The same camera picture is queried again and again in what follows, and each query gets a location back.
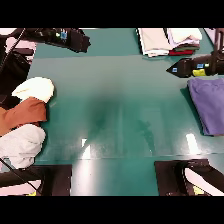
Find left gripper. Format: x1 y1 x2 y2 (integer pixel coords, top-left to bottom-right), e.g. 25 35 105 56
67 28 92 54

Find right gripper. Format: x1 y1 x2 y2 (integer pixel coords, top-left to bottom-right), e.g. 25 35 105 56
175 58 195 79

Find red garment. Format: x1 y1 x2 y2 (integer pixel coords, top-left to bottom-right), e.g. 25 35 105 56
168 49 195 57

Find dark green garment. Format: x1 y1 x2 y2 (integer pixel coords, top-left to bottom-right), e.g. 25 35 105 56
172 44 201 52

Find white folded garment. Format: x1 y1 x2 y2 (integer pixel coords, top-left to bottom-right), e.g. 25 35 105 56
166 27 204 47

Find beige garment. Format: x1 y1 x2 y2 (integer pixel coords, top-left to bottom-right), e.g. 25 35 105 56
137 27 175 58

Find purple garment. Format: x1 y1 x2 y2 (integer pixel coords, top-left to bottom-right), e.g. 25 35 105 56
186 76 224 137

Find brown garment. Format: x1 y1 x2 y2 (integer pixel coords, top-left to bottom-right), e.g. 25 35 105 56
0 96 48 137

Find grey garment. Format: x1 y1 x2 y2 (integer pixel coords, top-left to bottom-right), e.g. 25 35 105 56
0 123 47 170

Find black cable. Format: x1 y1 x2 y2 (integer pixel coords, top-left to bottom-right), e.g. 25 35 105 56
0 27 27 73

